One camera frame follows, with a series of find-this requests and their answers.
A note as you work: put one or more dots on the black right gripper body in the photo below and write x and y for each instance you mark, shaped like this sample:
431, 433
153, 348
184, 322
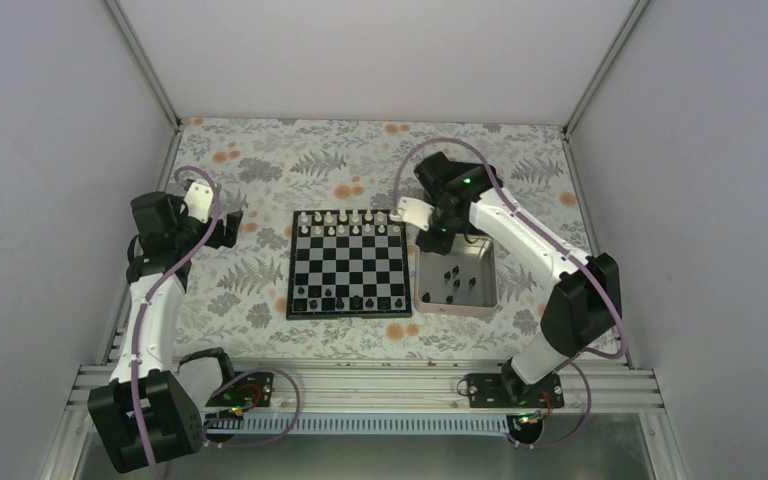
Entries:
444, 241

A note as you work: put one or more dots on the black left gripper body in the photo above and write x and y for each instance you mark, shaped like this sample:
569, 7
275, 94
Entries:
215, 239

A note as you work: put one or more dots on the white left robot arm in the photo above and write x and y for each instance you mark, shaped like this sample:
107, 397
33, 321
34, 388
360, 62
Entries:
150, 399

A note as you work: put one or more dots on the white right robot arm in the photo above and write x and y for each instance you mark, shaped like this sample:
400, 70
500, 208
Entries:
585, 297

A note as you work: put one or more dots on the white chess piece row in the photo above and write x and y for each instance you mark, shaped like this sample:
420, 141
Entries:
345, 223

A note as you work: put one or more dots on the metal tin tray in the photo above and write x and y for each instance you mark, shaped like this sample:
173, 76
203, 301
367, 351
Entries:
461, 283

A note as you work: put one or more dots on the floral patterned table mat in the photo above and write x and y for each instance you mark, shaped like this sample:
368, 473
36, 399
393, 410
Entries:
236, 298

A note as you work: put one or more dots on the black white chessboard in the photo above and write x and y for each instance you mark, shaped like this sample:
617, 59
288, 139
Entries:
333, 269

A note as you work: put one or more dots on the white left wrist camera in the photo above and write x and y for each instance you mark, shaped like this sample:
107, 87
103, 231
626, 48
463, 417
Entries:
199, 199

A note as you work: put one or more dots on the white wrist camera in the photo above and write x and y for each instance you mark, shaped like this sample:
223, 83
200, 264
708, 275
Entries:
412, 211
199, 199

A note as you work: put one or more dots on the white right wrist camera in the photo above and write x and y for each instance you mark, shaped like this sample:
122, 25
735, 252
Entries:
412, 211

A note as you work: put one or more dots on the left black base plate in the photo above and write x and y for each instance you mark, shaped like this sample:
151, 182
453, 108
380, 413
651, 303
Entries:
251, 391

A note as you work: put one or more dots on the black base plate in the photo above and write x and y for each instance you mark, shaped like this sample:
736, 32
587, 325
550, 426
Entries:
251, 391
495, 390

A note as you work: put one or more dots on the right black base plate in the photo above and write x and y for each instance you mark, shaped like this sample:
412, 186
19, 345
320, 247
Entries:
495, 390

